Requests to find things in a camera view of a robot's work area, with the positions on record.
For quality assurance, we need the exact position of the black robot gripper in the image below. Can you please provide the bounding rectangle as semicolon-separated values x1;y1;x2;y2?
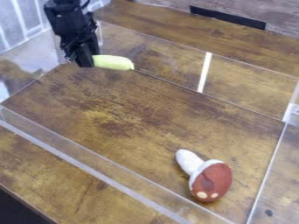
43;1;100;67

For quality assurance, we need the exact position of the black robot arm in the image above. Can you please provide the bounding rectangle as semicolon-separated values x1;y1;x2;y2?
43;0;100;67

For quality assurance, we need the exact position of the red cap toy mushroom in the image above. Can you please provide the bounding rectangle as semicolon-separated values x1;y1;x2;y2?
175;149;232;202

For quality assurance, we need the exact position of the clear acrylic enclosure wall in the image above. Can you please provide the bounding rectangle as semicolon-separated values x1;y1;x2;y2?
0;23;299;224

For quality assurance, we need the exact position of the clear acrylic triangle bracket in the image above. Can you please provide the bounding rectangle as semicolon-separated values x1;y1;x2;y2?
96;20;103;47

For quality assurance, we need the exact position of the black strip on table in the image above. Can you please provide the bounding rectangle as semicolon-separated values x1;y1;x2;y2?
190;5;267;30

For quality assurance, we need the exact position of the green handled metal spoon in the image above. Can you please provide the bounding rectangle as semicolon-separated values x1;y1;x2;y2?
92;55;135;71

